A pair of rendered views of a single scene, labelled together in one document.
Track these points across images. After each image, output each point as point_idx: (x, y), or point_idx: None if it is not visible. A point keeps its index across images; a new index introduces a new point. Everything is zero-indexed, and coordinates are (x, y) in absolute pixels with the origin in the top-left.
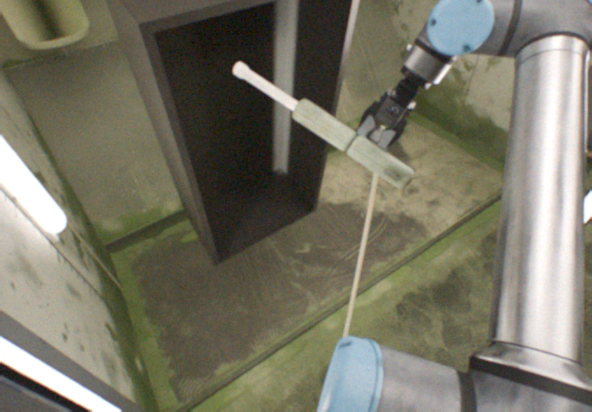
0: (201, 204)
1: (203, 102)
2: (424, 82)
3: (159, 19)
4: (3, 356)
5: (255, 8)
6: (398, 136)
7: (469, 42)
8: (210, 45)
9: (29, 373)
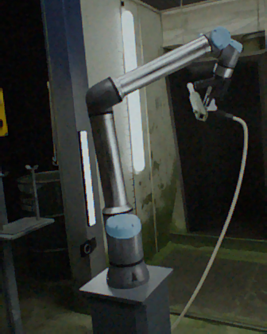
0: (179, 166)
1: (218, 133)
2: (216, 75)
3: None
4: (83, 141)
5: (250, 87)
6: (209, 99)
7: None
8: (224, 102)
9: (83, 153)
